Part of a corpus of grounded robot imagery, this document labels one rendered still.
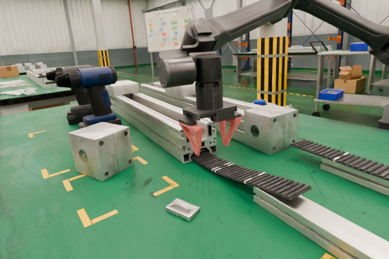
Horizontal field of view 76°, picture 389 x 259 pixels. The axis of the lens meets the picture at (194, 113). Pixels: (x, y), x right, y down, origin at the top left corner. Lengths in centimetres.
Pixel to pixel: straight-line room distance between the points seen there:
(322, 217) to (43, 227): 42
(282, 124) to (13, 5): 1524
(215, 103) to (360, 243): 31
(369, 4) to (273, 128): 805
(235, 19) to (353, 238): 47
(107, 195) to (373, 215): 45
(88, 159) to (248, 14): 50
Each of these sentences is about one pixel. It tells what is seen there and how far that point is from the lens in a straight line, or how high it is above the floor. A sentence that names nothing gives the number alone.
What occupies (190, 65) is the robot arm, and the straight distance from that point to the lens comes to 47.
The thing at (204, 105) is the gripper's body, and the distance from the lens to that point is 50.
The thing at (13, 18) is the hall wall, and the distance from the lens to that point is 1548.
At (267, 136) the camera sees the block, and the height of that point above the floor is 83.
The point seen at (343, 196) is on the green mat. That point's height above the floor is 78.
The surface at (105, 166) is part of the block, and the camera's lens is 57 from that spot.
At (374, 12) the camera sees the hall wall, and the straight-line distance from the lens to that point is 849.
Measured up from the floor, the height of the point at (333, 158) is 81.
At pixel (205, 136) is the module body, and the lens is 62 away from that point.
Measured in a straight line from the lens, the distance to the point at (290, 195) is 41.
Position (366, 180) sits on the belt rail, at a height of 79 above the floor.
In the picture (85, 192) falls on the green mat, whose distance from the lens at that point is 55.
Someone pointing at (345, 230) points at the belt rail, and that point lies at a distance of 39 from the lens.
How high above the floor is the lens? 104
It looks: 15 degrees down
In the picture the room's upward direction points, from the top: 4 degrees counter-clockwise
